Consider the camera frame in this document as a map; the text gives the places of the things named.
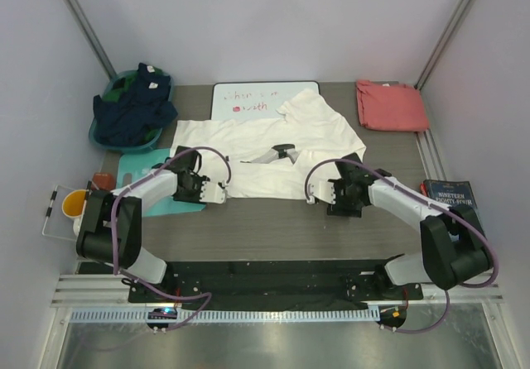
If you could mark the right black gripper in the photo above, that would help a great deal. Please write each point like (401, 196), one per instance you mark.
(339, 208)

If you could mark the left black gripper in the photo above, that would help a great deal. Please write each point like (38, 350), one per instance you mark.
(195, 198)

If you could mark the white printed t-shirt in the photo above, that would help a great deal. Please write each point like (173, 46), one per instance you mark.
(270, 158)

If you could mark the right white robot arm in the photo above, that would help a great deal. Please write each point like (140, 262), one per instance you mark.
(454, 250)

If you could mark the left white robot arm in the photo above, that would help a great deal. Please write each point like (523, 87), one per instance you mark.
(110, 230)

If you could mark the teal cutting board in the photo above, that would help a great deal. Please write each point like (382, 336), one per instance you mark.
(132, 167)

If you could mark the small brown red object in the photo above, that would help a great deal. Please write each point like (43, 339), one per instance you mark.
(104, 181)

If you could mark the folded pink t-shirt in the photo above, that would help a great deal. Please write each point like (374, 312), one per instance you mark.
(390, 107)

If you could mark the navy blue t-shirt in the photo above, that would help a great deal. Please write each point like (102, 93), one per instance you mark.
(132, 112)

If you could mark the white dry-erase board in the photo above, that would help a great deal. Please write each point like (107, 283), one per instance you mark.
(254, 100)

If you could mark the Nineteen Eighty-Four book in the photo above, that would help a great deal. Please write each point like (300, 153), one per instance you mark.
(452, 193)

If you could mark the teal laundry basket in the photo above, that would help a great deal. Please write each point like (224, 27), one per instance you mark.
(103, 137)

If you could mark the white mug orange inside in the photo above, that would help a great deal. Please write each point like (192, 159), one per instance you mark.
(73, 206)

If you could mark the green t-shirt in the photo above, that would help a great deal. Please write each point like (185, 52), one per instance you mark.
(119, 87)

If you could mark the clear acrylic sheet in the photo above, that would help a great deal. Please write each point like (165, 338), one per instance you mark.
(56, 225)

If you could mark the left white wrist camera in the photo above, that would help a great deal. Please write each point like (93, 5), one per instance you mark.
(212, 193)

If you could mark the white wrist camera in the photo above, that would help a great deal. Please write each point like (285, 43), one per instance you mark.
(212, 193)
(320, 191)

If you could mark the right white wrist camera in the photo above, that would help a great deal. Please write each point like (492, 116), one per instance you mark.
(320, 191)

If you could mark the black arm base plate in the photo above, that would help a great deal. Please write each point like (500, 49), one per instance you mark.
(278, 273)

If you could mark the white slotted cable duct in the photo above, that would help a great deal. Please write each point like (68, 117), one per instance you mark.
(168, 315)

